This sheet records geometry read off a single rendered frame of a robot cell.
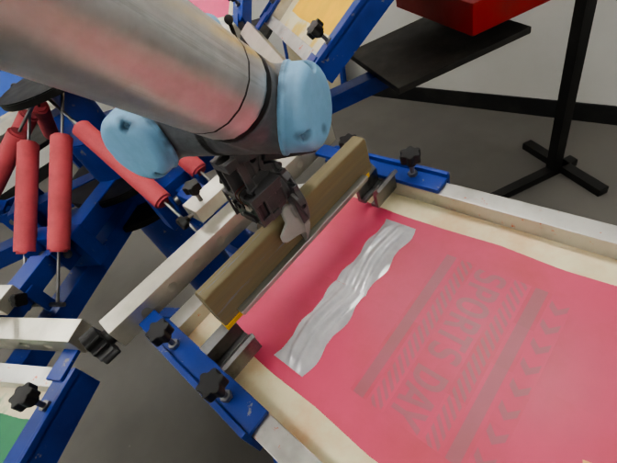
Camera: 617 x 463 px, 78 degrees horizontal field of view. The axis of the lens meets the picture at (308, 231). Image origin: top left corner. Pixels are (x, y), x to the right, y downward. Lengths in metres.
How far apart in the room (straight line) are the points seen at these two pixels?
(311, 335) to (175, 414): 1.36
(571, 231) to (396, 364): 0.36
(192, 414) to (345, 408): 1.36
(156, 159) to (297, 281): 0.46
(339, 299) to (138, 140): 0.46
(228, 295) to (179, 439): 1.38
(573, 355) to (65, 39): 0.65
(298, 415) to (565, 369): 0.38
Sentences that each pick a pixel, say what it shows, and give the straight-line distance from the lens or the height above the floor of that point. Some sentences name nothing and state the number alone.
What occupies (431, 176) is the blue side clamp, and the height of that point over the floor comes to 1.00.
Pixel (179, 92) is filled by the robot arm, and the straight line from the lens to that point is 0.24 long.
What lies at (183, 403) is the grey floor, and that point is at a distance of 1.98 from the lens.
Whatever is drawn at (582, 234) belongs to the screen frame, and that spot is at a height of 0.99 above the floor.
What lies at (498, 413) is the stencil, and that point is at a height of 0.96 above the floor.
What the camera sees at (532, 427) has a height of 0.95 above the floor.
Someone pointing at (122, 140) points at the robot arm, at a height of 1.41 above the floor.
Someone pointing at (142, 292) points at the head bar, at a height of 1.04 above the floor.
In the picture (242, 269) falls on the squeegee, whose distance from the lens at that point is 0.59.
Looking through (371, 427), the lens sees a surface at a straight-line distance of 0.62.
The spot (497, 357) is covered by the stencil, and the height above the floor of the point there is 0.96.
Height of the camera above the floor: 1.54
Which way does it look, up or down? 44 degrees down
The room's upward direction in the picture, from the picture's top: 24 degrees counter-clockwise
